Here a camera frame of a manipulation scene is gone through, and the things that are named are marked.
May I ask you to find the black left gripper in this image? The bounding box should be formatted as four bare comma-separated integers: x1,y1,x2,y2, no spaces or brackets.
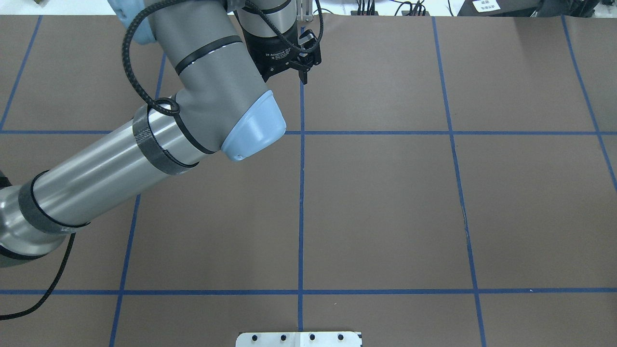
245,21,322,85

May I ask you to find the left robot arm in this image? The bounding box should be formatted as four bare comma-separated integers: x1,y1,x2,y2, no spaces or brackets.
0,0,324,267

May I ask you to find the black box with label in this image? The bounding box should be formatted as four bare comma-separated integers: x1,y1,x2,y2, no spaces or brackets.
456,0,601,18

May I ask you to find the aluminium frame post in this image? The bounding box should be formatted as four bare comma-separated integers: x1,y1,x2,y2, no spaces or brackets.
294,0,314,23

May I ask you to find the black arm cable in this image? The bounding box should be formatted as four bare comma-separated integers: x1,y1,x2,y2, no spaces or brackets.
0,0,323,320

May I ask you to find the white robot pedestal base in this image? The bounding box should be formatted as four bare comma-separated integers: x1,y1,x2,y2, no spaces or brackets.
235,331,363,347

